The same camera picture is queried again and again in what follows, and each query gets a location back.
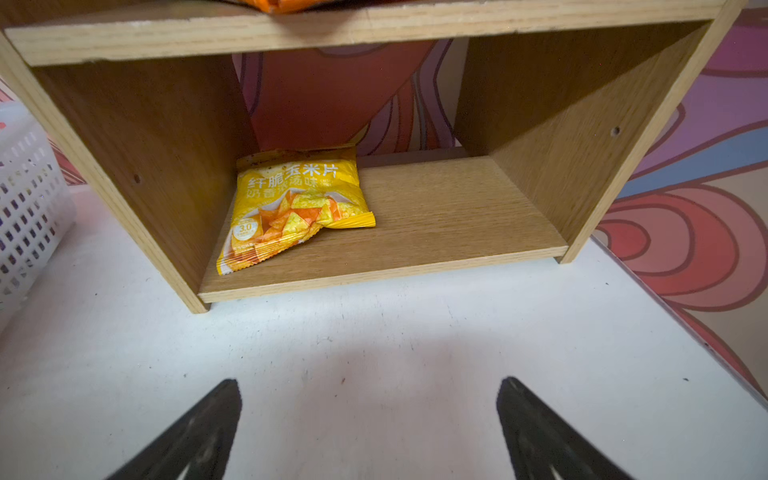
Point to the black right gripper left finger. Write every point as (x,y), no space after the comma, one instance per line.
(197,445)

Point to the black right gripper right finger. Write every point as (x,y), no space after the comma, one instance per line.
(541,444)

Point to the yellow corn chips bag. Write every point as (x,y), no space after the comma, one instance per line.
(285,197)

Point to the white plastic perforated basket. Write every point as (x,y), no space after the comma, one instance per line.
(36,205)

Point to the wooden shelf unit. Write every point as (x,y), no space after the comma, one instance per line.
(559,101)

